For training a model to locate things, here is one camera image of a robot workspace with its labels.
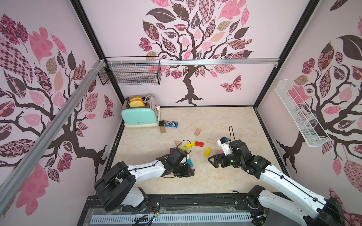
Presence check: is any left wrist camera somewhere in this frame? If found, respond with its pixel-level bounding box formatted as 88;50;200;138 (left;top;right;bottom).
171;148;188;164

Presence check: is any beige rectangular block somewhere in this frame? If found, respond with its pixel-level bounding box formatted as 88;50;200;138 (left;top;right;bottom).
207;138;217;144

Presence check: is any yellow toast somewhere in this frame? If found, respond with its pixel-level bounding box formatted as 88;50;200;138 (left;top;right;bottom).
129;97;143;102
129;99;146;108

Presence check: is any natural wood triangle block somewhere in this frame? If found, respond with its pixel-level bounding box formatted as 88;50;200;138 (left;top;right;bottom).
174;140;181;146

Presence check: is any teal rectangular block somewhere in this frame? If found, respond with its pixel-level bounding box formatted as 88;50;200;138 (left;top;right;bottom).
187;159;194;167

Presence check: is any black wire basket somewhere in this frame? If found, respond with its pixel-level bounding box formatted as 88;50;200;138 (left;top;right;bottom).
98;56;162;86

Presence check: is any mint green toaster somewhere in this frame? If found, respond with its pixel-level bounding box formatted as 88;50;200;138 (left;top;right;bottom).
121;93;161;128

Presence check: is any red block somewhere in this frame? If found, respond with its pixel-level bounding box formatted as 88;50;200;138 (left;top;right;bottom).
195;141;204;147

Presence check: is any white wire shelf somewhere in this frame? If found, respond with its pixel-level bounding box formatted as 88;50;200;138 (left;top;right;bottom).
275;79;332;147

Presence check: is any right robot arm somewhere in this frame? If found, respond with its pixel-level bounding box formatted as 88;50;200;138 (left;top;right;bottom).
208;137;347;226

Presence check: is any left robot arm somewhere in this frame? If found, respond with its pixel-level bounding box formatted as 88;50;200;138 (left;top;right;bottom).
94;155;195;211

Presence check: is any yellow toast back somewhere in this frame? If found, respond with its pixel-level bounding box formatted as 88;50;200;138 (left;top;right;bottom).
129;97;143;102

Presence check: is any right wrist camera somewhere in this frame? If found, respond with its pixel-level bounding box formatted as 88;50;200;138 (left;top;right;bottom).
217;137;232;155

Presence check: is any blue candy bag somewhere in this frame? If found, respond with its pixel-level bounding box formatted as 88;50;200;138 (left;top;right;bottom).
163;120;179;128

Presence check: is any white slotted cable duct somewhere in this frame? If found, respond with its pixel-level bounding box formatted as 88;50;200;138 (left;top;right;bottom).
89;212;253;226

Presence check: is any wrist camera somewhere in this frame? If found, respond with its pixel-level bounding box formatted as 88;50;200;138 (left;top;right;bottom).
217;137;232;155
171;148;188;164

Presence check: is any yellow block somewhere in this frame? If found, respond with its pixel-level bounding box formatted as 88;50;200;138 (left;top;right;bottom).
186;141;195;149
204;147;211;157

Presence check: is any yellow toast front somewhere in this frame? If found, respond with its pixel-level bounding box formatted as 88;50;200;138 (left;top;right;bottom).
129;99;146;108

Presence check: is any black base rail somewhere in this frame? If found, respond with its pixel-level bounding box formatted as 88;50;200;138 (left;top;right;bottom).
77;191;298;226

